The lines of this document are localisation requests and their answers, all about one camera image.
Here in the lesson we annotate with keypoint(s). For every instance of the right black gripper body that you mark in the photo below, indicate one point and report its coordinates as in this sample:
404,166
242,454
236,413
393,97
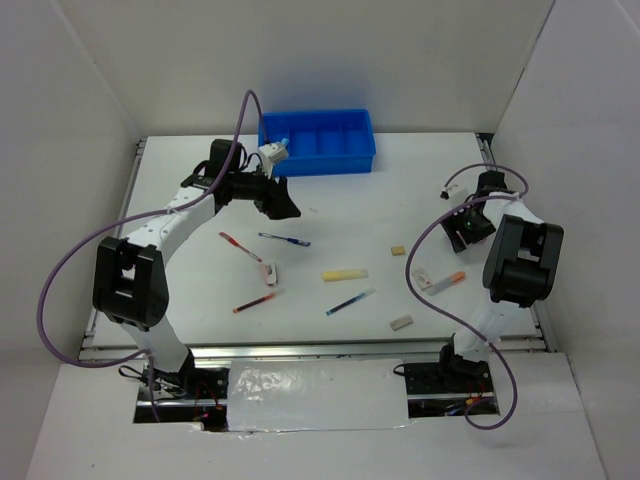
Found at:
472,225

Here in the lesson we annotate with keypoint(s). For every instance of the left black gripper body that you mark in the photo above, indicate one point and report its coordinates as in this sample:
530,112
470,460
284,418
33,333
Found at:
257,188

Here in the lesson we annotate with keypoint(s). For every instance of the orange highlighter marker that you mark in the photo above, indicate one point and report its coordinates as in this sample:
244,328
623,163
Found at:
446,283

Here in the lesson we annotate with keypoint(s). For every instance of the red pen with clear cap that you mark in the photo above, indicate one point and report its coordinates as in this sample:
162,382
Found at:
237,245

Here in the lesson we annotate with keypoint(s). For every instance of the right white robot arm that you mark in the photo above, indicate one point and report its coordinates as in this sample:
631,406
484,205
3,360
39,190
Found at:
520,270

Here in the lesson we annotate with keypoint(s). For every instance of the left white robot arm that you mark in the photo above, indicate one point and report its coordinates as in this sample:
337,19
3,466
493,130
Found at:
130,285

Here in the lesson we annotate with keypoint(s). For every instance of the blue ballpoint pen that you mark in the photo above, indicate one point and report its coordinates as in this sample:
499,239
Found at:
290,240

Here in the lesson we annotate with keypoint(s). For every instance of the white red eraser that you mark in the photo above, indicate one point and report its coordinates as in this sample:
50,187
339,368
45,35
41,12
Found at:
421,279

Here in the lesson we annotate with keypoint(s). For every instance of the pink white eraser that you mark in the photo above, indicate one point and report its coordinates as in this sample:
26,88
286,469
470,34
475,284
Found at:
268,271

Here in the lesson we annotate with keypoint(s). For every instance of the blue divided plastic bin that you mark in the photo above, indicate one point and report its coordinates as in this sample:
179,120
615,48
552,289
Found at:
322,142

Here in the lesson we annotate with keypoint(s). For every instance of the red refill pen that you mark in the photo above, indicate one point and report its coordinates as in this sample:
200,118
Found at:
258,301

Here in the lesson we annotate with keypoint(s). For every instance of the grey white eraser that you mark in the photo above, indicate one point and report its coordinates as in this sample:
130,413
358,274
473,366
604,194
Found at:
401,323

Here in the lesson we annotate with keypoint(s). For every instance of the blue refill pen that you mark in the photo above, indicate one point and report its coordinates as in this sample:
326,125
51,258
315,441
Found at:
357,298

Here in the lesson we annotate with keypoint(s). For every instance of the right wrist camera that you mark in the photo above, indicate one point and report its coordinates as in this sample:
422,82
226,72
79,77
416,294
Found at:
454,193

